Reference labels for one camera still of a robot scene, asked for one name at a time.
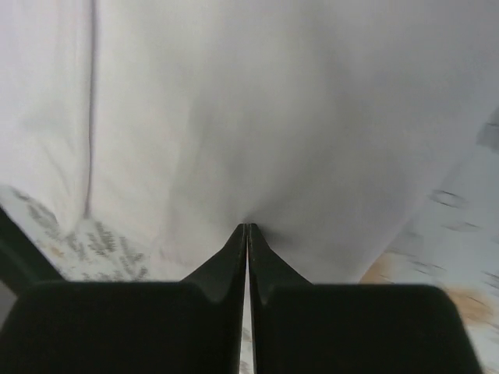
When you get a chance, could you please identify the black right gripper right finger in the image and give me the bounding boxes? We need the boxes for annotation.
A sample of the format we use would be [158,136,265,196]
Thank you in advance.
[247,224,481,373]

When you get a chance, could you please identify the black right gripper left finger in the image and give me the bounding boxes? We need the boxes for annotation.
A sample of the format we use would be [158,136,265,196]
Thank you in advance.
[1,225,246,373]

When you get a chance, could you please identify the white t shirt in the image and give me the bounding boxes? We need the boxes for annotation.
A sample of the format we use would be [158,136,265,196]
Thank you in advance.
[1,1,498,282]

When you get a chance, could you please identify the floral patterned table mat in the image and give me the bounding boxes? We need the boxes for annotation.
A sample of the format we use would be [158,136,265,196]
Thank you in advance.
[1,116,498,373]

